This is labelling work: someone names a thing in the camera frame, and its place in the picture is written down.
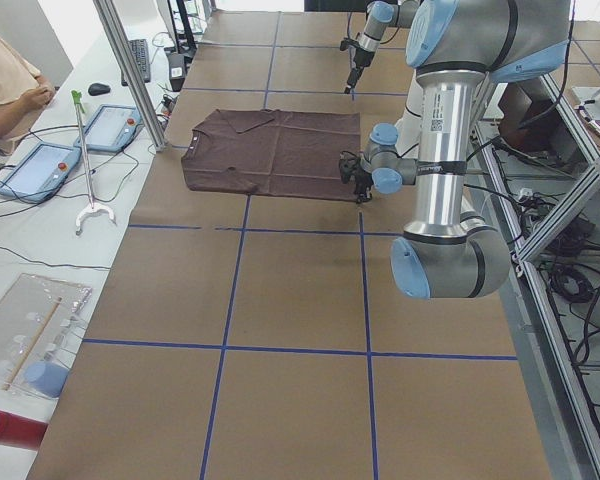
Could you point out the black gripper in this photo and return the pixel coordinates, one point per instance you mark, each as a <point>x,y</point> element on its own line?
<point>363,179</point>
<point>358,60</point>

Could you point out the brown t-shirt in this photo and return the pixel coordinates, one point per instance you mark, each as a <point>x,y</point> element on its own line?
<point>271,153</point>

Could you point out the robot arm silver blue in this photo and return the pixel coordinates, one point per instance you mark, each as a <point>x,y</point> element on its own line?
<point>380,16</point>
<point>447,250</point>

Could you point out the brown paper table cover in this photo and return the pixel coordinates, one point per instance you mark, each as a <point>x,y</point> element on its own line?
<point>263,338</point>

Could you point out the black keyboard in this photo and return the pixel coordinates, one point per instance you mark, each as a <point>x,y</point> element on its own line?
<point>140,52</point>

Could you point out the far blue teach pendant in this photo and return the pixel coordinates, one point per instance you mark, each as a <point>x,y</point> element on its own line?
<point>111,128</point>

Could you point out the blue teach pendant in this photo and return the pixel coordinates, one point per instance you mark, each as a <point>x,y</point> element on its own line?
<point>111,128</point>
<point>41,173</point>

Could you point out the black computer mouse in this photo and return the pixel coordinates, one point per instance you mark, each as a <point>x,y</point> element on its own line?
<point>98,89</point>

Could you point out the white reacher grabber tool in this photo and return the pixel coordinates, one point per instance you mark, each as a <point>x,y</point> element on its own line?
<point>93,207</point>

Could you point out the near blue teach pendant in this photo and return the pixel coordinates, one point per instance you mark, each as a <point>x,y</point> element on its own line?
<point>41,173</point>

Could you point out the seated person beige shirt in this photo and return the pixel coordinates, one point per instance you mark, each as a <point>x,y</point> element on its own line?
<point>24,93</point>

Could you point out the wooden stick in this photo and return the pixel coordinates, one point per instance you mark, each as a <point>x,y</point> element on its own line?
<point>30,344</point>

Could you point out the light blue cup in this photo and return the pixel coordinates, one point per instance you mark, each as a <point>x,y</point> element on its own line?
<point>47,378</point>

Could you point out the clear plastic bag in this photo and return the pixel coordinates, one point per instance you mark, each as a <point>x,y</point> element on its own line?
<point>23,305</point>

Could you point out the red cylinder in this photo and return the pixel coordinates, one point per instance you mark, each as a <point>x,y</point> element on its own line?
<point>21,432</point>

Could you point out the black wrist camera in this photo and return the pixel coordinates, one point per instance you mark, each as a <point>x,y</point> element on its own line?
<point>348,165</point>
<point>347,43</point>

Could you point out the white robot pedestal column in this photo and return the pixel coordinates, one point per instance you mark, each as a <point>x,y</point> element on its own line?
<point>410,130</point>

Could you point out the aluminium frame post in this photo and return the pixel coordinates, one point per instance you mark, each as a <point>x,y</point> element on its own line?
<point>118,41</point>

